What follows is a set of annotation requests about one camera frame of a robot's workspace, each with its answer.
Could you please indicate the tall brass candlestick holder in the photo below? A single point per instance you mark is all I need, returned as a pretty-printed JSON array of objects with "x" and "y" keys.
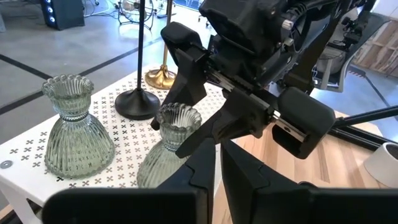
[{"x": 160, "y": 79}]

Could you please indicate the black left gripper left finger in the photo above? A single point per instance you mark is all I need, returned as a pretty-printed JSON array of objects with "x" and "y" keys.
[{"x": 124, "y": 207}]

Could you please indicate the clear glass candle holder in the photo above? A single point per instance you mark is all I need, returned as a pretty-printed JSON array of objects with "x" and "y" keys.
[{"x": 158, "y": 165}]

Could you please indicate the white perforated riser table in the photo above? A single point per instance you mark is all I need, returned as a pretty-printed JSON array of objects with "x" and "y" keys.
[{"x": 124, "y": 140}]

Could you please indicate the grey office chair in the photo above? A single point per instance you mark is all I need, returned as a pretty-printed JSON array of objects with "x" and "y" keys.
[{"x": 332, "y": 62}]

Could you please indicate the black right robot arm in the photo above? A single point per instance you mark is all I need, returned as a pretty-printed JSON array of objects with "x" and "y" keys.
[{"x": 314, "y": 46}]

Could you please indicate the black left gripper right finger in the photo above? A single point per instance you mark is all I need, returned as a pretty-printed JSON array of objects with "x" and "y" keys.
[{"x": 311, "y": 207}]

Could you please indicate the tall black candlestick holder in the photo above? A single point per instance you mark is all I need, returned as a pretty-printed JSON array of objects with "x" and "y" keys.
[{"x": 136, "y": 104}]

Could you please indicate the white round container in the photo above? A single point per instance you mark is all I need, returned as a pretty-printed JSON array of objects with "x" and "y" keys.
[{"x": 385, "y": 165}]

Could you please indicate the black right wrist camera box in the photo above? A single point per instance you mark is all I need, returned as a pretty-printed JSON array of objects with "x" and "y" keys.
[{"x": 242, "y": 21}]

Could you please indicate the wooden shelf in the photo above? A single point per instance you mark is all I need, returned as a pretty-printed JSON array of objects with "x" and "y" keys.
[{"x": 382, "y": 49}]

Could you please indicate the black speaker with blue lights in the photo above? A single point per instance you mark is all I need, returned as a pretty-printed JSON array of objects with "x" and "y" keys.
[{"x": 62, "y": 14}]

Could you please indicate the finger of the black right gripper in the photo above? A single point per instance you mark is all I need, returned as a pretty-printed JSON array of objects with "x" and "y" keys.
[
  {"x": 189, "y": 84},
  {"x": 239, "y": 121}
]

